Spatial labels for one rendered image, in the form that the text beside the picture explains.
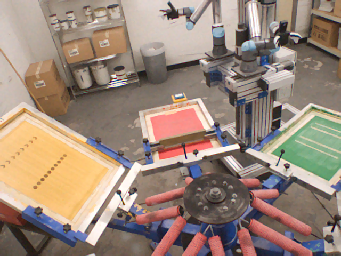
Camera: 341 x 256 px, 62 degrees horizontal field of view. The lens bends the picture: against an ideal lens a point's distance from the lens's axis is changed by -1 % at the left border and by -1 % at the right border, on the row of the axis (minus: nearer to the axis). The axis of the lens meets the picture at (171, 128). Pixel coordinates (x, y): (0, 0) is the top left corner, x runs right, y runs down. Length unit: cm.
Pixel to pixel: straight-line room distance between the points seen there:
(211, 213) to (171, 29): 467
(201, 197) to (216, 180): 12
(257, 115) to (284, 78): 60
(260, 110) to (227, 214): 190
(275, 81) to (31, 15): 430
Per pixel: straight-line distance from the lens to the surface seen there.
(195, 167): 187
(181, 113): 257
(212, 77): 290
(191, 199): 133
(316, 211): 306
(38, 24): 567
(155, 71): 529
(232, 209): 129
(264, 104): 303
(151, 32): 560
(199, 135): 215
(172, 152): 214
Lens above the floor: 231
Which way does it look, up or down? 35 degrees down
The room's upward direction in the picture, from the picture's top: 10 degrees counter-clockwise
